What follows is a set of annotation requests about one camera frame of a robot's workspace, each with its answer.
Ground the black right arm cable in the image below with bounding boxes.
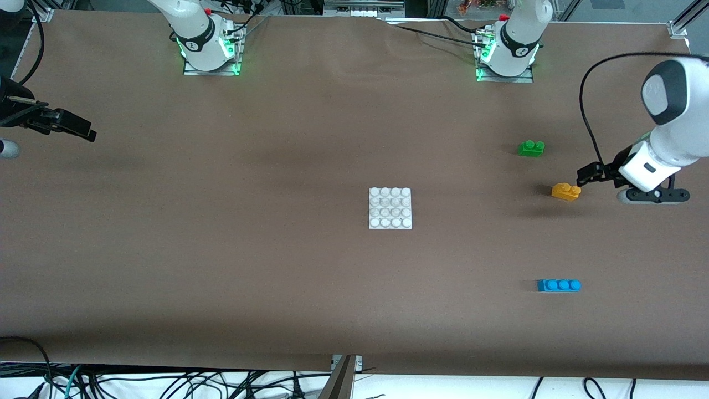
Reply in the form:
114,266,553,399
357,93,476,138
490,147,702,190
10,0,46,86

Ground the black looped floor cable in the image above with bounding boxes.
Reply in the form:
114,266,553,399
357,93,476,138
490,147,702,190
0,336,53,399

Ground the black cable on table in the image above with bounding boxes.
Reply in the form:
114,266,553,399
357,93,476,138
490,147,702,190
394,25,488,49
440,16,485,35

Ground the aluminium frame rail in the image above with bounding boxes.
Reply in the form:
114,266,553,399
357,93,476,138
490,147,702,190
0,11,34,106

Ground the yellow two-stud block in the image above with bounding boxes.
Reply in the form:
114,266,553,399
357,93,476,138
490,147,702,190
551,182,582,202

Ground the grey metal device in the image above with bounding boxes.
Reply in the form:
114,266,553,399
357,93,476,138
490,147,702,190
323,0,406,18

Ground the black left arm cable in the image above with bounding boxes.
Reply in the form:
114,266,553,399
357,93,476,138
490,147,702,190
579,53,709,167

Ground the aluminium strut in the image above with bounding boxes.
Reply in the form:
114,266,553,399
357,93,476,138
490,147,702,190
318,355,363,399

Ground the teal floor cable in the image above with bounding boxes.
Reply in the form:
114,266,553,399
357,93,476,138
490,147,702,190
47,363,84,399

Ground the blue three-stud block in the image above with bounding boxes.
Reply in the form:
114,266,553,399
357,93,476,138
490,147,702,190
536,279,582,293

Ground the orange red object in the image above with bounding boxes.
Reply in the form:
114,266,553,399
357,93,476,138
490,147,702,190
457,0,502,14

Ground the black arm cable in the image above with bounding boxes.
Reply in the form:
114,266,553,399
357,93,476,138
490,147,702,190
579,53,709,167
10,0,46,86

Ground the brown paper table cover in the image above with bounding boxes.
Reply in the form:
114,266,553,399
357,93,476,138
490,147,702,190
0,10,709,383

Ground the white studded base plate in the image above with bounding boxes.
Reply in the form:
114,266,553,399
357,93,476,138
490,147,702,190
368,187,413,230

